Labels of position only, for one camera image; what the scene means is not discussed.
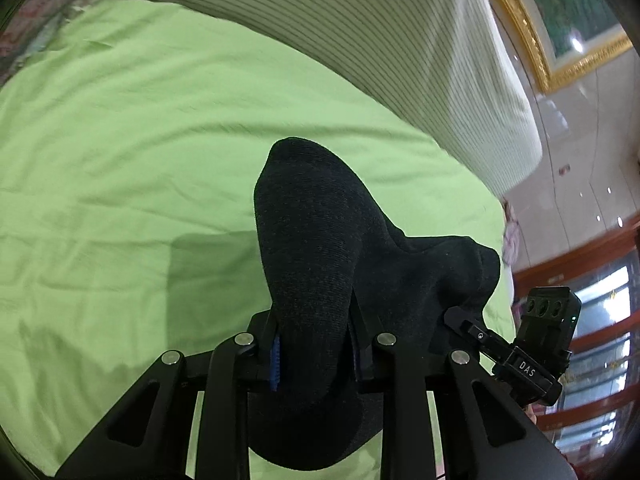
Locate gold framed floral painting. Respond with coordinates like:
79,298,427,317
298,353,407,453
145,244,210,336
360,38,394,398
475,0,634,94

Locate wooden framed glass cabinet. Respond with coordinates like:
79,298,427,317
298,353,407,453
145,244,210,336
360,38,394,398
512,237,640,453

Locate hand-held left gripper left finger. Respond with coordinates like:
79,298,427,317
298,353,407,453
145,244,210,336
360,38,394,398
52,310,281,480

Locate pink floral pillow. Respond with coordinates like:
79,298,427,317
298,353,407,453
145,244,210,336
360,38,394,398
500,197,524,267

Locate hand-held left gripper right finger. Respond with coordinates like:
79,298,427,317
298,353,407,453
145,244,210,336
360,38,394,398
356,309,579,480

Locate white striped pillow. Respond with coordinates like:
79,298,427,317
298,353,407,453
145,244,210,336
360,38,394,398
107,0,544,199

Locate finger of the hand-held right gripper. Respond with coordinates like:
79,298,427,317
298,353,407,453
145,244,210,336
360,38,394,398
444,307,515,367

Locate green bed sheet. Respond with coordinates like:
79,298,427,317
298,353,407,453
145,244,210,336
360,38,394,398
0,0,517,480

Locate black pants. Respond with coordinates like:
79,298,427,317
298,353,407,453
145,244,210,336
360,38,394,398
247,136,502,472

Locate floral patterned cloth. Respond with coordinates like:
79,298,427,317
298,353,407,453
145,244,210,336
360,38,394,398
0,0,117,87

